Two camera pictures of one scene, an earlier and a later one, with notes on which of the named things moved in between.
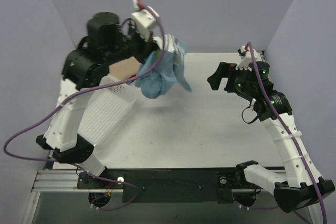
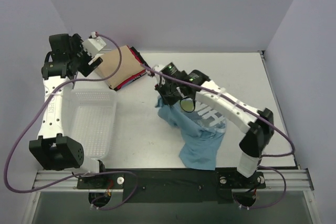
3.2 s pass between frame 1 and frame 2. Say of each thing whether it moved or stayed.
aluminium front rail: stayed
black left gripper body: moved
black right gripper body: moved
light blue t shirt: moved
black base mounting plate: stayed
